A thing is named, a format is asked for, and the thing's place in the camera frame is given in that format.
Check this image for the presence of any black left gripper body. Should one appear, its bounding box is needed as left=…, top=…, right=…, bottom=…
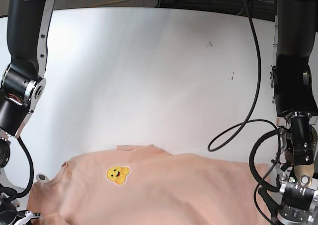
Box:
left=272, top=200, right=318, bottom=225

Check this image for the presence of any peach t-shirt with emoji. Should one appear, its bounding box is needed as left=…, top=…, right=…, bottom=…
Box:
left=27, top=145, right=269, bottom=225

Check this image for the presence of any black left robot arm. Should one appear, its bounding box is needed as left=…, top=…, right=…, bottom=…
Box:
left=249, top=0, right=318, bottom=225

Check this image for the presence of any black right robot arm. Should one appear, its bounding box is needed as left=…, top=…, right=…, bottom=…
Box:
left=0, top=0, right=55, bottom=168

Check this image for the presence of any left table grommet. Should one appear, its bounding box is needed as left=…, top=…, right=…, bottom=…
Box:
left=36, top=173, right=50, bottom=184

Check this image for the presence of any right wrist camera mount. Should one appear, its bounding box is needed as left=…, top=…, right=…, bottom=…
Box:
left=0, top=211, right=42, bottom=225

